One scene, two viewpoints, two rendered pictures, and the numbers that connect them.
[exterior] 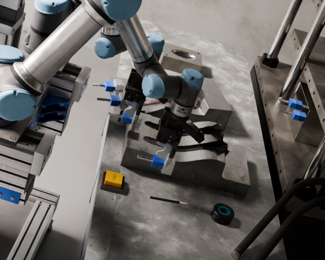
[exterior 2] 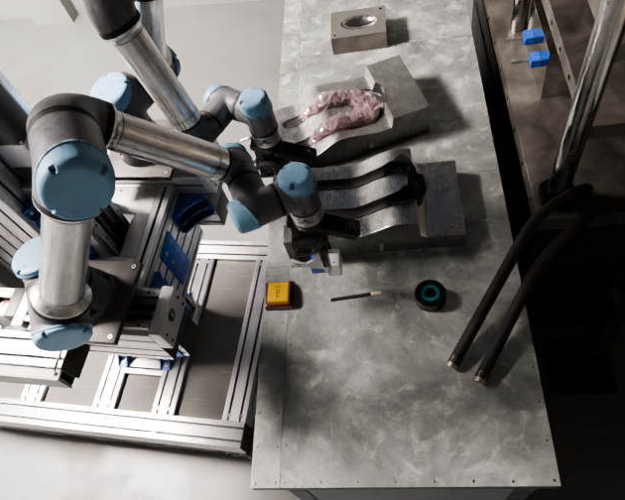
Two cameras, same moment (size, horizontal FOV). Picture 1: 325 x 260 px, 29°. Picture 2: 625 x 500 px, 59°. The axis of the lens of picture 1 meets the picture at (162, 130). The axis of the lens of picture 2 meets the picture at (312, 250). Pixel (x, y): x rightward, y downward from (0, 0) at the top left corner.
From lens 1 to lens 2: 1.19 m
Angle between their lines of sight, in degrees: 31
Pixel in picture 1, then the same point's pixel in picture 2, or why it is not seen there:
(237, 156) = (444, 184)
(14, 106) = (59, 342)
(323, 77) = not seen: outside the picture
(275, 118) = (509, 67)
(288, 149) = (531, 119)
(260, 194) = (488, 230)
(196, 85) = (302, 192)
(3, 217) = (227, 294)
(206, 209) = (408, 292)
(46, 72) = (67, 296)
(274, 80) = not seen: outside the picture
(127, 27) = (160, 160)
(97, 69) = not seen: hidden behind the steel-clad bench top
